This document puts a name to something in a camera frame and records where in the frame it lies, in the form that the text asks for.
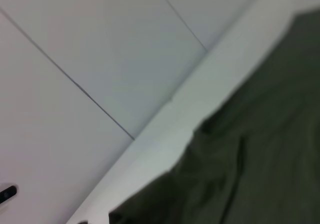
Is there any dark green t-shirt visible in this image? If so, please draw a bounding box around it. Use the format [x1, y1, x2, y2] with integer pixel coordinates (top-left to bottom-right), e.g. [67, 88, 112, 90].
[108, 5, 320, 224]

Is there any small black oblong object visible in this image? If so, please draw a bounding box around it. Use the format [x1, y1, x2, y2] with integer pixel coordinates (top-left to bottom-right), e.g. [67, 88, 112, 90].
[0, 183, 18, 205]

